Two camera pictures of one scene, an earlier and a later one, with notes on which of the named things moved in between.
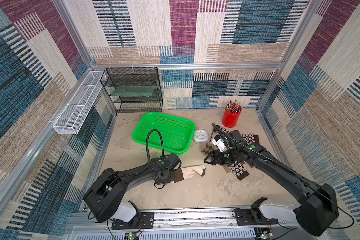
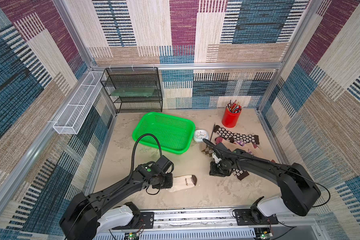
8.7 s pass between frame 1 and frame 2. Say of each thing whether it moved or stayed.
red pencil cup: stayed
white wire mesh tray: stayed
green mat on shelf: stayed
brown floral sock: stayed
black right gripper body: moved
